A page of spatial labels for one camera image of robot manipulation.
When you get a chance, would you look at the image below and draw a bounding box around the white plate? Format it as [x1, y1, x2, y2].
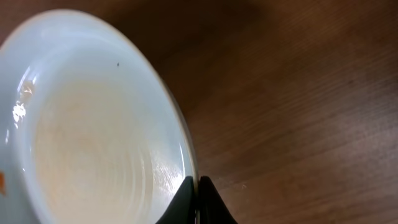
[1, 10, 198, 223]

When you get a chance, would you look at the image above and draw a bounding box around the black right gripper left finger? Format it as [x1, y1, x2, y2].
[156, 176, 196, 224]

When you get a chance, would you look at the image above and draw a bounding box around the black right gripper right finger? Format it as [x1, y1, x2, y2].
[198, 176, 238, 224]

